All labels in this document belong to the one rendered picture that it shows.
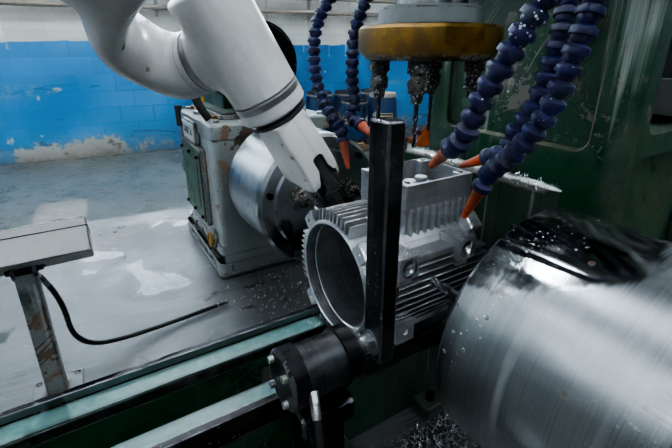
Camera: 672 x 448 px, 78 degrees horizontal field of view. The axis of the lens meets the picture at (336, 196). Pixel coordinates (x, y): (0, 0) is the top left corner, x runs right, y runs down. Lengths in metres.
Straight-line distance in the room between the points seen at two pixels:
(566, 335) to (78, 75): 5.90
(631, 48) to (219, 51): 0.48
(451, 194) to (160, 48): 0.40
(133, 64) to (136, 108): 5.54
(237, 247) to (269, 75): 0.58
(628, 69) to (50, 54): 5.83
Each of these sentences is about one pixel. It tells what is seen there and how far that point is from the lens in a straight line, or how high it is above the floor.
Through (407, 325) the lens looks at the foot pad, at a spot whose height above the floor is 0.98.
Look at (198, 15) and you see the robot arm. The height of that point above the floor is 1.34.
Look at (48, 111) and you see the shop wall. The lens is 6.12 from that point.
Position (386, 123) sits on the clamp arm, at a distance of 0.36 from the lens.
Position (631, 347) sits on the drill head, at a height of 1.13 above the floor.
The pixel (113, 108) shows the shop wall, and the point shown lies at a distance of 6.04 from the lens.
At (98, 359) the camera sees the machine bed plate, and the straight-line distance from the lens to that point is 0.88.
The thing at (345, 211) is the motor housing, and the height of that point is 1.11.
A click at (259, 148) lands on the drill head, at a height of 1.13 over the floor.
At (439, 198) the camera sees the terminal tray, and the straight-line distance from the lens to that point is 0.58.
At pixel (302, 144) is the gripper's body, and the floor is 1.20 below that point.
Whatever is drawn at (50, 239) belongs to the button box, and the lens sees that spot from 0.69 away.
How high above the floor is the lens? 1.31
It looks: 20 degrees down
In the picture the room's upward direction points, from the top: straight up
